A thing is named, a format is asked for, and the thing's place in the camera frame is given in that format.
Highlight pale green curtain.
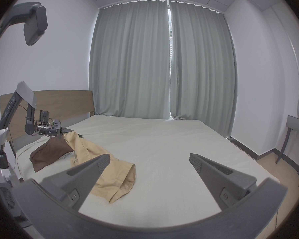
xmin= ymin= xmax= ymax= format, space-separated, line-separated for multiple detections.
xmin=169 ymin=0 xmax=238 ymax=137
xmin=88 ymin=0 xmax=171 ymax=120

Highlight grey small table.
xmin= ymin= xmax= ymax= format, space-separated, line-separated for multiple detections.
xmin=275 ymin=115 xmax=299 ymax=171

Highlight tan shorts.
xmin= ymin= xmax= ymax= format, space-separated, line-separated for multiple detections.
xmin=62 ymin=131 xmax=136 ymax=204

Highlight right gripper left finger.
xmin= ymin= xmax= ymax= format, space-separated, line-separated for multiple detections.
xmin=41 ymin=154 xmax=112 ymax=211

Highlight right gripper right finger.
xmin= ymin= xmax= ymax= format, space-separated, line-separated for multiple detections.
xmin=189 ymin=153 xmax=257 ymax=207

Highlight bed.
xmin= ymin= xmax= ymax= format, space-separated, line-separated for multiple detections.
xmin=0 ymin=90 xmax=281 ymax=227

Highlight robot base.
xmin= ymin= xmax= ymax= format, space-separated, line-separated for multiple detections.
xmin=0 ymin=165 xmax=33 ymax=230

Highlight brown garment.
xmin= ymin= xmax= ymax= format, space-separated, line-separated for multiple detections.
xmin=30 ymin=139 xmax=74 ymax=173

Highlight window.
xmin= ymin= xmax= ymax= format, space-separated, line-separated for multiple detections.
xmin=167 ymin=1 xmax=174 ymax=120

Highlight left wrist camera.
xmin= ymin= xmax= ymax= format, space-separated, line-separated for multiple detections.
xmin=39 ymin=110 xmax=51 ymax=126

